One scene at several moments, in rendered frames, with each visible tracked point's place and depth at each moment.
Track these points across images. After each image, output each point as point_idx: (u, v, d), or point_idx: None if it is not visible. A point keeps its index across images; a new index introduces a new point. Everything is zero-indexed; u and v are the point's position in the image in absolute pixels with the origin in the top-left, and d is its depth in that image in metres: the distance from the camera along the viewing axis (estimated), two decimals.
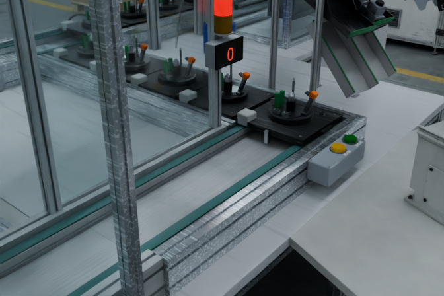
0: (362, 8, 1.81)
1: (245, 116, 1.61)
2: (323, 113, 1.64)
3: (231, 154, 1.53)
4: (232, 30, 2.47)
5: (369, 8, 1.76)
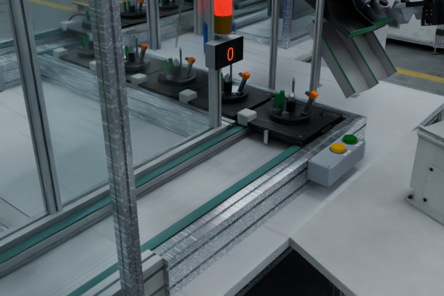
0: (386, 10, 1.76)
1: (245, 116, 1.61)
2: (323, 113, 1.64)
3: (231, 154, 1.53)
4: (232, 30, 2.47)
5: (396, 8, 1.71)
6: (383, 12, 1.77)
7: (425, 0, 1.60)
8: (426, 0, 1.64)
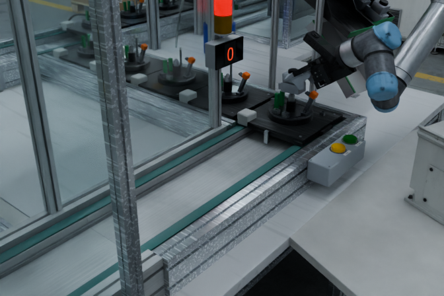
0: (279, 86, 1.63)
1: (245, 116, 1.61)
2: (323, 113, 1.64)
3: (231, 154, 1.53)
4: (232, 30, 2.47)
5: (287, 81, 1.58)
6: (383, 12, 1.77)
7: (309, 63, 1.48)
8: (311, 63, 1.51)
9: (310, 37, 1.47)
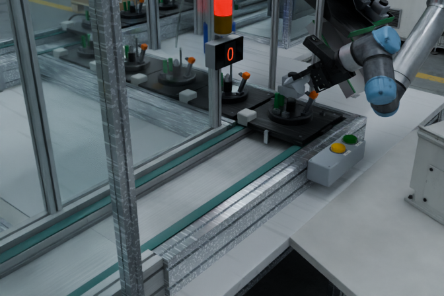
0: (278, 89, 1.63)
1: (245, 116, 1.61)
2: (323, 113, 1.64)
3: (231, 154, 1.53)
4: (232, 30, 2.47)
5: (286, 84, 1.59)
6: (383, 12, 1.77)
7: (308, 67, 1.48)
8: (310, 66, 1.52)
9: (310, 41, 1.48)
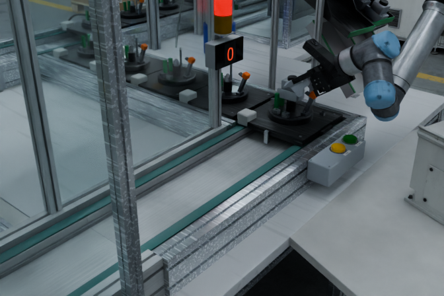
0: (277, 92, 1.64)
1: (245, 116, 1.61)
2: (323, 113, 1.64)
3: (231, 154, 1.53)
4: (232, 30, 2.47)
5: (285, 88, 1.59)
6: (383, 12, 1.77)
7: (308, 71, 1.49)
8: (310, 70, 1.52)
9: (310, 45, 1.48)
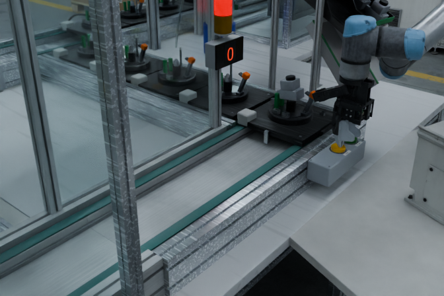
0: None
1: (245, 116, 1.61)
2: (323, 113, 1.64)
3: (231, 154, 1.53)
4: (232, 30, 2.47)
5: (285, 88, 1.59)
6: (383, 12, 1.77)
7: (332, 113, 1.38)
8: None
9: (316, 93, 1.42)
